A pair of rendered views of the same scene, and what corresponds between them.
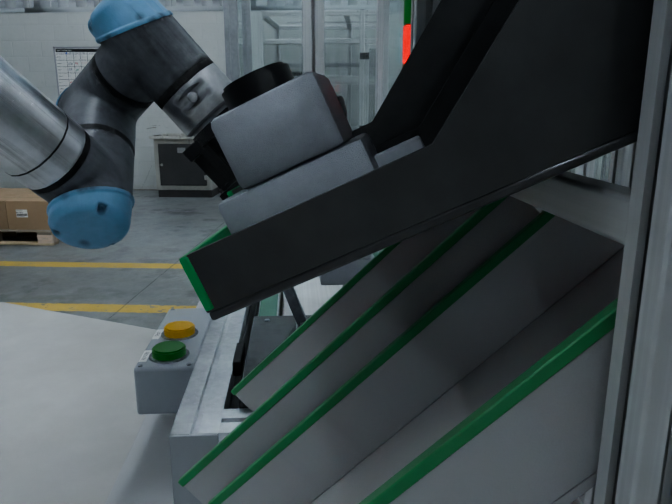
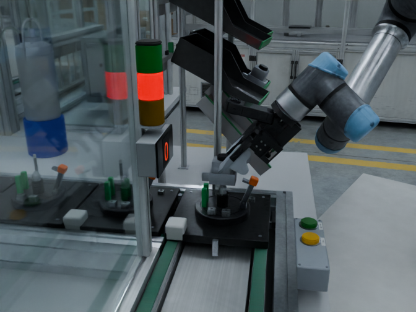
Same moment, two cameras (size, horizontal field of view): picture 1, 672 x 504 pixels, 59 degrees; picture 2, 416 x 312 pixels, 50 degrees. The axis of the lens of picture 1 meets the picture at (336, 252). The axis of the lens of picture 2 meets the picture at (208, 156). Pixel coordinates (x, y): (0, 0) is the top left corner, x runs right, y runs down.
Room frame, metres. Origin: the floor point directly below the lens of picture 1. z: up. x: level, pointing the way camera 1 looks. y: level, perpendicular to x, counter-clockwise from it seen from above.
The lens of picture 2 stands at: (1.65, 0.17, 1.52)
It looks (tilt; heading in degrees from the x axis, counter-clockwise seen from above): 22 degrees down; 193
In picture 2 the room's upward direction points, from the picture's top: straight up
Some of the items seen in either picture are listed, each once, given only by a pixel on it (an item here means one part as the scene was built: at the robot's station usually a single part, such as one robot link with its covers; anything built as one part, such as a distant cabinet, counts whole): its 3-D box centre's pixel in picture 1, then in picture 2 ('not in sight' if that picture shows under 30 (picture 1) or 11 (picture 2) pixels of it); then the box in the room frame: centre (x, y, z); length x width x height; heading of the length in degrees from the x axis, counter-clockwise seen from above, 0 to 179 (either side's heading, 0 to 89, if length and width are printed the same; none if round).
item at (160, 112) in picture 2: not in sight; (151, 110); (0.87, -0.12, 1.28); 0.05 x 0.05 x 0.05
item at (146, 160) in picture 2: not in sight; (151, 106); (0.87, -0.12, 1.29); 0.12 x 0.05 x 0.25; 4
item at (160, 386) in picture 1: (181, 354); (309, 251); (0.74, 0.21, 0.93); 0.21 x 0.07 x 0.06; 4
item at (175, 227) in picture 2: not in sight; (176, 228); (0.78, -0.10, 0.97); 0.05 x 0.05 x 0.04; 4
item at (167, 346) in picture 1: (169, 353); (308, 224); (0.67, 0.20, 0.96); 0.04 x 0.04 x 0.02
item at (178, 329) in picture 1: (179, 332); (310, 239); (0.74, 0.21, 0.96); 0.04 x 0.04 x 0.02
